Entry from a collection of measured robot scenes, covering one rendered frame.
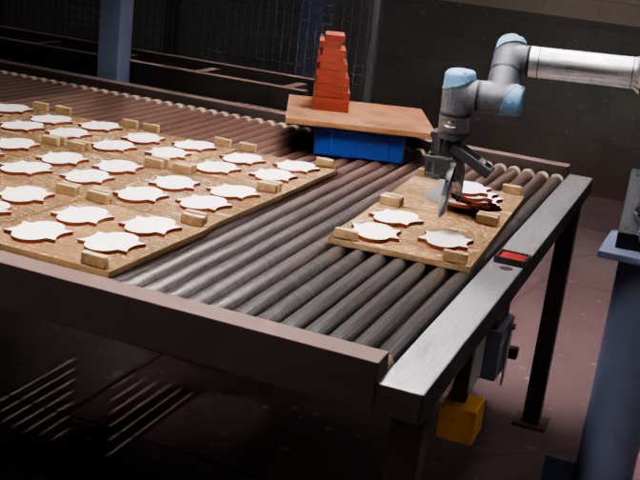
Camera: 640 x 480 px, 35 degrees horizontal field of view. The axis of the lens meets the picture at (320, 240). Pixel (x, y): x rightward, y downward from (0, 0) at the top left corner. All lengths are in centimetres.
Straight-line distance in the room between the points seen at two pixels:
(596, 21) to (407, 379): 604
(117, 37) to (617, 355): 238
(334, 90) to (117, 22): 114
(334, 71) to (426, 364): 186
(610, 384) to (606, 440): 18
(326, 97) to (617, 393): 138
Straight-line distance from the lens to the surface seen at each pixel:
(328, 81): 352
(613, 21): 761
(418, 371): 178
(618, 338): 304
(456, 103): 245
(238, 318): 182
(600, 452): 318
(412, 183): 307
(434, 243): 244
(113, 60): 431
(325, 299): 205
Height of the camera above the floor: 162
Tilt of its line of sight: 17 degrees down
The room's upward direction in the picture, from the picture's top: 7 degrees clockwise
